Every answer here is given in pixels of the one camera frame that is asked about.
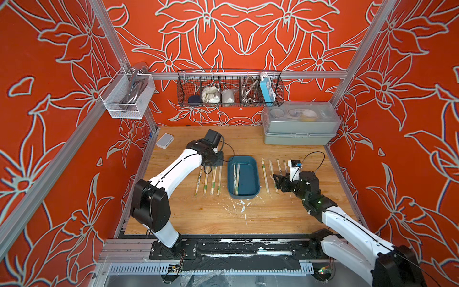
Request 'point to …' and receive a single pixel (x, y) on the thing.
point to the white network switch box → (165, 141)
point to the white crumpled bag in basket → (210, 94)
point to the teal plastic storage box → (249, 177)
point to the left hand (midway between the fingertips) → (218, 159)
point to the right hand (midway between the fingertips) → (276, 174)
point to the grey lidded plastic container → (300, 123)
